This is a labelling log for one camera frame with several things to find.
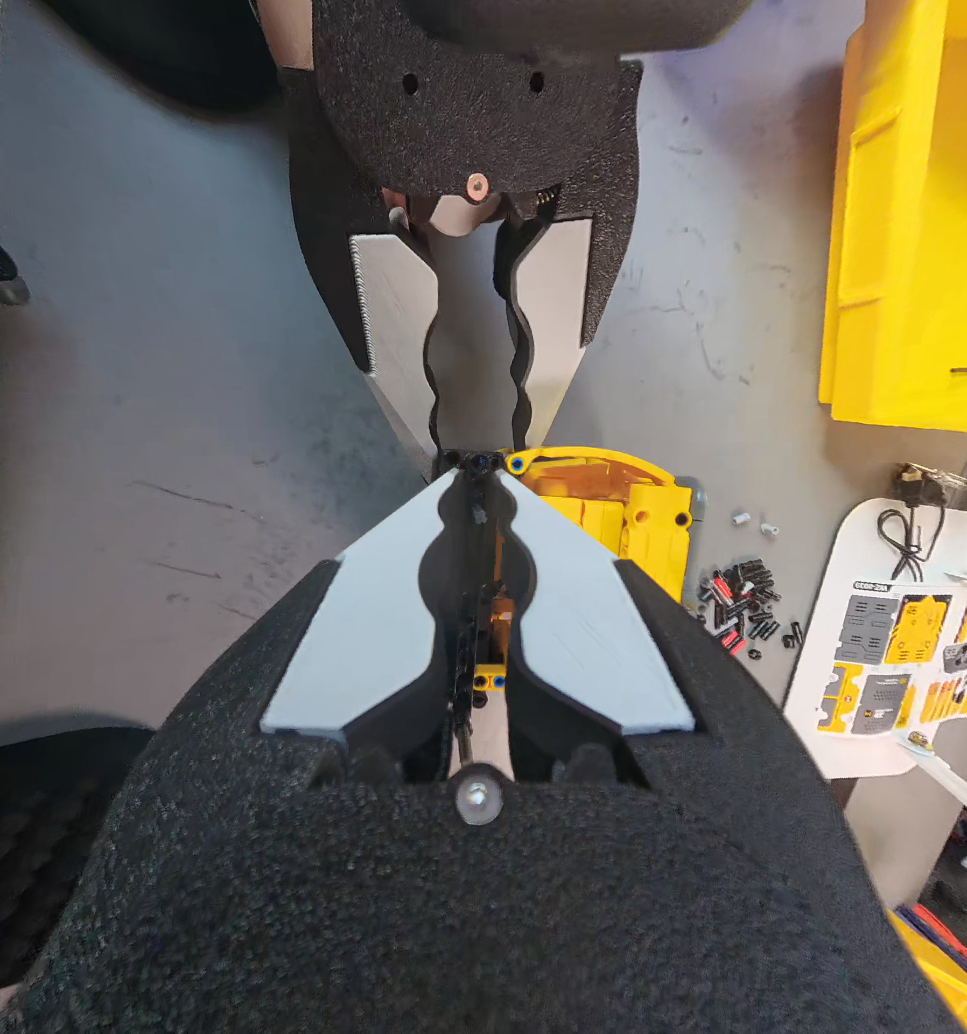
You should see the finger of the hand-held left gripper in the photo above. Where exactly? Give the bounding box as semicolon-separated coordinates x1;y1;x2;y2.
349;233;444;479
493;214;596;451

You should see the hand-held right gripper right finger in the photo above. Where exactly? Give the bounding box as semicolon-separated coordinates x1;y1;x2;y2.
495;470;698;780

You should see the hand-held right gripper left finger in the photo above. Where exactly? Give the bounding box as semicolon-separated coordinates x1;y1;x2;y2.
257;470;462;783

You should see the yellow black lego model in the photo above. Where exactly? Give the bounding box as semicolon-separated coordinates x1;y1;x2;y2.
435;444;706;768

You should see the yellow parts bin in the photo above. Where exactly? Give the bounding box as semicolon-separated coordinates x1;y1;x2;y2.
887;905;967;1034
818;0;967;435

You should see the pile of black red pins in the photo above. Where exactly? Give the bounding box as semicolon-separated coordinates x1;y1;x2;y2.
697;557;808;661

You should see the white book stand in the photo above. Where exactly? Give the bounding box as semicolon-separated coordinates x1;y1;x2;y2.
782;497;967;835

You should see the yellow grey sticker sheet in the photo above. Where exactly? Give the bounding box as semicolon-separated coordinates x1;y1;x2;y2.
815;577;967;738

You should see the black usb cable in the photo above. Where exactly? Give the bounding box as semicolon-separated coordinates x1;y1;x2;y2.
875;462;967;583

